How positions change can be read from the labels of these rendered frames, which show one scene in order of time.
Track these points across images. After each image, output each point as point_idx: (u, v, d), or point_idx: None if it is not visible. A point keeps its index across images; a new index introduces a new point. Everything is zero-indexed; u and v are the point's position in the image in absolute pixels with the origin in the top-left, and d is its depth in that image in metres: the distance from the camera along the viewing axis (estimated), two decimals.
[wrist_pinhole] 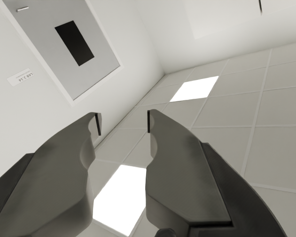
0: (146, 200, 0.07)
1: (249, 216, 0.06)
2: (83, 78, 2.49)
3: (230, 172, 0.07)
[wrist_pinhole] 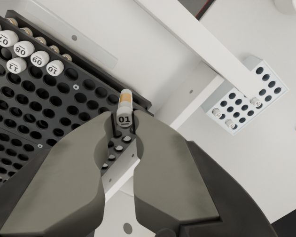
0: (135, 202, 0.07)
1: (236, 209, 0.06)
2: None
3: (215, 168, 0.08)
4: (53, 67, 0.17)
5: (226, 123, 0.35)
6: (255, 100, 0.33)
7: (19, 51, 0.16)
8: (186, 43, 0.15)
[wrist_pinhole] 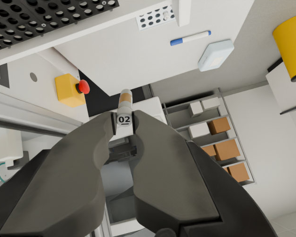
0: (135, 202, 0.07)
1: (236, 209, 0.06)
2: None
3: (215, 168, 0.08)
4: None
5: (131, 109, 0.14)
6: (167, 14, 0.45)
7: None
8: None
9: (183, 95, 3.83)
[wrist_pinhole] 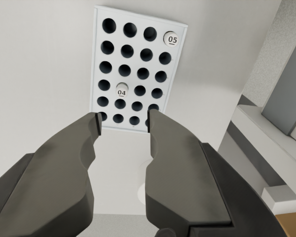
0: (146, 200, 0.07)
1: (249, 216, 0.06)
2: None
3: (230, 172, 0.07)
4: None
5: None
6: (127, 94, 0.19)
7: None
8: None
9: None
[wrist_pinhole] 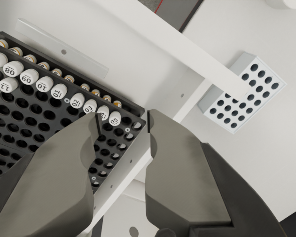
0: (146, 200, 0.07)
1: (249, 216, 0.06)
2: None
3: (230, 172, 0.07)
4: (42, 83, 0.18)
5: (76, 94, 0.19)
6: (105, 110, 0.20)
7: (8, 71, 0.17)
8: (166, 51, 0.16)
9: None
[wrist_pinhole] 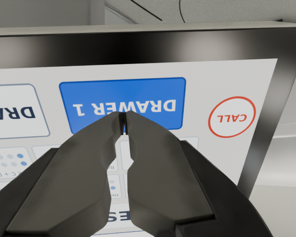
0: (129, 204, 0.07)
1: (229, 206, 0.06)
2: None
3: (208, 166, 0.08)
4: None
5: None
6: None
7: None
8: None
9: None
